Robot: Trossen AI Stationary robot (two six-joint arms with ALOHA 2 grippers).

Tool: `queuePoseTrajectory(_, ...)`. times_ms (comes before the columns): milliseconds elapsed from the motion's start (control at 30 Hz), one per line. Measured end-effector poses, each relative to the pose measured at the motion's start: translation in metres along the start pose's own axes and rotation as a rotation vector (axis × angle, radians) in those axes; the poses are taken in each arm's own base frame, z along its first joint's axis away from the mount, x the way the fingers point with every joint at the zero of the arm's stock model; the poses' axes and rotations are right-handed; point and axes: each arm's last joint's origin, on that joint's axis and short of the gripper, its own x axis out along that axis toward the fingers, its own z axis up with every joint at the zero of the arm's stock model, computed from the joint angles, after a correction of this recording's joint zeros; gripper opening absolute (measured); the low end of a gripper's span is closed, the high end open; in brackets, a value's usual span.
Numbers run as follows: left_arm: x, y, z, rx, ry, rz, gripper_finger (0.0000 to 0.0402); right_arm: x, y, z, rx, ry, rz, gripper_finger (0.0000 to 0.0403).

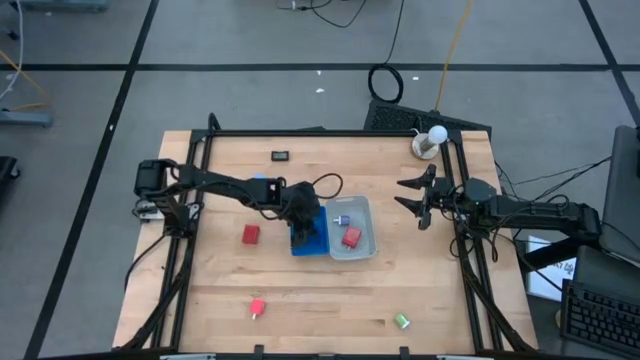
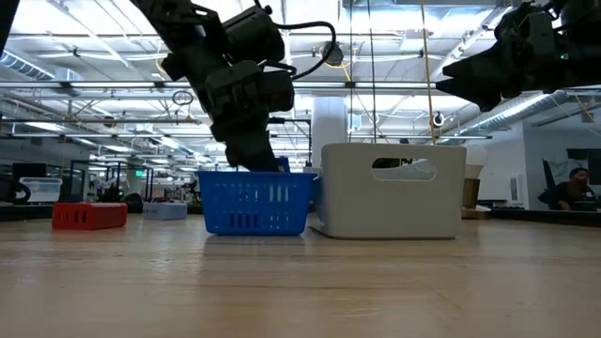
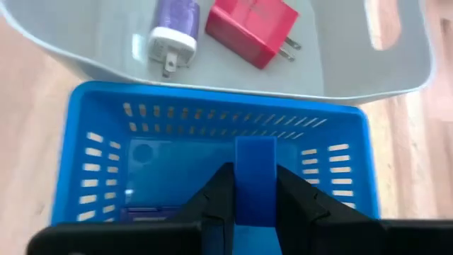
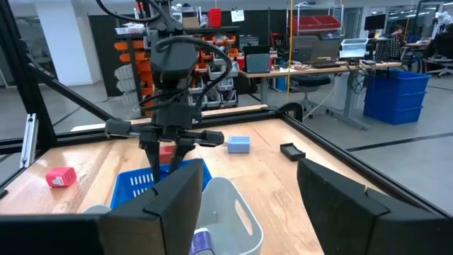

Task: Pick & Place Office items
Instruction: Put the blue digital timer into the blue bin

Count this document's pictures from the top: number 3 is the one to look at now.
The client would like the bright blue display module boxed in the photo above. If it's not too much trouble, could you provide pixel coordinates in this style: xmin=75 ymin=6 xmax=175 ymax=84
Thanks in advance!
xmin=234 ymin=136 xmax=277 ymax=227

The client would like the grey plastic bin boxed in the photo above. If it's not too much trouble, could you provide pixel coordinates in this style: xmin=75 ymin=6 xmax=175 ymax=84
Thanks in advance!
xmin=0 ymin=0 xmax=435 ymax=106

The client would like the blue slotted plastic basket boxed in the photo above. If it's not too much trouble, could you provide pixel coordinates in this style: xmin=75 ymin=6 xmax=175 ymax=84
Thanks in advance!
xmin=50 ymin=80 xmax=382 ymax=255

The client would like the red cube wall charger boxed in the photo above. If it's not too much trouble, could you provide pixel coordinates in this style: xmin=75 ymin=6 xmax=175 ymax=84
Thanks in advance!
xmin=205 ymin=0 xmax=303 ymax=70

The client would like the purple white wall charger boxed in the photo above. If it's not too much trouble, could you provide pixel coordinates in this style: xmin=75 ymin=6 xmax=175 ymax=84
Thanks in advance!
xmin=147 ymin=0 xmax=201 ymax=79

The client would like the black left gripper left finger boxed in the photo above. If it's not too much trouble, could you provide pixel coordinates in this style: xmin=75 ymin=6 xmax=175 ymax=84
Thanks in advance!
xmin=26 ymin=161 xmax=236 ymax=255

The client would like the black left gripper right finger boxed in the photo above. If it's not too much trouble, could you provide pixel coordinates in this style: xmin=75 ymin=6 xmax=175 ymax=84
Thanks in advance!
xmin=276 ymin=165 xmax=453 ymax=255

